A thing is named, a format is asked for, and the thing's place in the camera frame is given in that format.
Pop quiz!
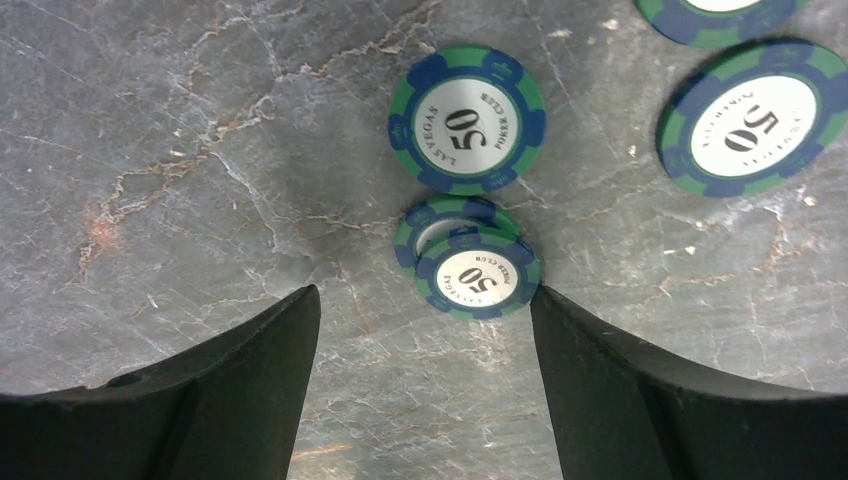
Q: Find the teal chip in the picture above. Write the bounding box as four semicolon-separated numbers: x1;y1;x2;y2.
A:
387;45;547;196
414;226;542;320
394;194;520;278
656;37;847;198
634;0;807;48

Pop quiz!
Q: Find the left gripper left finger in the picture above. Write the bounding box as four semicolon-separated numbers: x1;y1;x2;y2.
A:
1;285;321;479

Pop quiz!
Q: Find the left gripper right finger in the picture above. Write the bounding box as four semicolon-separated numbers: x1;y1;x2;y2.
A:
531;286;847;479

